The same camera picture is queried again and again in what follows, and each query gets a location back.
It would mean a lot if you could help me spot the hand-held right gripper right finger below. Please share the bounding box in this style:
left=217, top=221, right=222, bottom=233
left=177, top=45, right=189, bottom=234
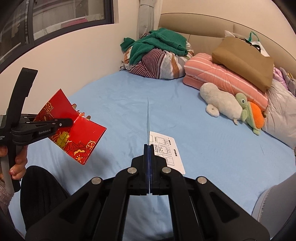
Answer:
left=150, top=144, right=271, bottom=241

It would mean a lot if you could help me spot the white plastic bag green handle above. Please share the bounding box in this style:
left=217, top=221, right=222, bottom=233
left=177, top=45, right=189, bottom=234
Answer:
left=224, top=30, right=270, bottom=57

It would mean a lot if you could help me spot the grey white duvet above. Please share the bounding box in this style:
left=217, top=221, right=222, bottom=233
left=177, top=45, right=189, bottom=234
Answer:
left=262, top=79, right=296, bottom=150

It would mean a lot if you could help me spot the brown paper bag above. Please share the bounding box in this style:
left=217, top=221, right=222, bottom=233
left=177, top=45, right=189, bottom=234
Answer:
left=211, top=37, right=274, bottom=93

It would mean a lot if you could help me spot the person's left forearm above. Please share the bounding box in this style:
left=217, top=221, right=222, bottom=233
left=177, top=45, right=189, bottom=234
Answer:
left=0, top=178, right=14, bottom=209

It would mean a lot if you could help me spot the white plush toy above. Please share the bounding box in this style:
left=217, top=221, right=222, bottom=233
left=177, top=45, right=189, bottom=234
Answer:
left=200, top=83, right=243, bottom=126

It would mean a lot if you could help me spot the green turtle plush orange shell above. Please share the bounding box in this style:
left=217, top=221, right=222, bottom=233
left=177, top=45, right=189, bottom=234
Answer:
left=235, top=93, right=265, bottom=135

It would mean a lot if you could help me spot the red gold pop-up card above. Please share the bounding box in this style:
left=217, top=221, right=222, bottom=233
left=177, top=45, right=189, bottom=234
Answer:
left=33, top=88, right=107, bottom=166

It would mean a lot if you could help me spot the striped duvet bundle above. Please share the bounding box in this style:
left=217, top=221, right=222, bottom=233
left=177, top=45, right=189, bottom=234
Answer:
left=120, top=32, right=193, bottom=80

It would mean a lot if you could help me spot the person's left leg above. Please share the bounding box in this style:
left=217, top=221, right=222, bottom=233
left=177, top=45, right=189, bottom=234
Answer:
left=20, top=166, right=71, bottom=232

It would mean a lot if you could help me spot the grey round bin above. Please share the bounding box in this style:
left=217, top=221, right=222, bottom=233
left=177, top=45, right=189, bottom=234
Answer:
left=252, top=177, right=296, bottom=229

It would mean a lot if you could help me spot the grey garment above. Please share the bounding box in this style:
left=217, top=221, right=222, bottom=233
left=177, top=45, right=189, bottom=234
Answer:
left=280, top=67, right=296, bottom=95

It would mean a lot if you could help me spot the person's left hand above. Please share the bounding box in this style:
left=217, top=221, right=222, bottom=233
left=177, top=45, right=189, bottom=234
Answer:
left=0, top=146, right=28, bottom=180

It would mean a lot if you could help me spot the dark framed window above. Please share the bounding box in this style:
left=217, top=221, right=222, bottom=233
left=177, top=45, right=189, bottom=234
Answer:
left=0, top=0, right=115, bottom=72

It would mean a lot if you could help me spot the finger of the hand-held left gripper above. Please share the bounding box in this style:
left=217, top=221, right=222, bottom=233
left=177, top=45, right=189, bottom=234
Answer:
left=20, top=118, right=73, bottom=130

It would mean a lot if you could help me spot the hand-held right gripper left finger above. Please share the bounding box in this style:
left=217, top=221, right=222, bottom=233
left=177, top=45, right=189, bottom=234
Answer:
left=25, top=144, right=149, bottom=241

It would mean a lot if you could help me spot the white printed leaflet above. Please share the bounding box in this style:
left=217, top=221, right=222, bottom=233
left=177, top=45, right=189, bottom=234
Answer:
left=146, top=97, right=186, bottom=194

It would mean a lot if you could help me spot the beige padded headboard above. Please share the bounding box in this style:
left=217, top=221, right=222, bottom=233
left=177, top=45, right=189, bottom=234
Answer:
left=159, top=13, right=295, bottom=70

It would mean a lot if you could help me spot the pink striped folded quilt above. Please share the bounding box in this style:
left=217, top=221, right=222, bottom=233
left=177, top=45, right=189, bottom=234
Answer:
left=183, top=53, right=269, bottom=111

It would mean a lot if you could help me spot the purple garment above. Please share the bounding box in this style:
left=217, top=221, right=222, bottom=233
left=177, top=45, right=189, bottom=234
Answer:
left=273, top=67, right=289, bottom=90

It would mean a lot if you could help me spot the green knitted blanket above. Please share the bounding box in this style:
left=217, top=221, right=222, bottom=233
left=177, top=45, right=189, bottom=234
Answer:
left=120, top=28, right=189, bottom=66

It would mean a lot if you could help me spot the grey curtain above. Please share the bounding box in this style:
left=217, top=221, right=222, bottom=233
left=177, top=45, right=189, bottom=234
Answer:
left=137, top=0, right=162, bottom=41

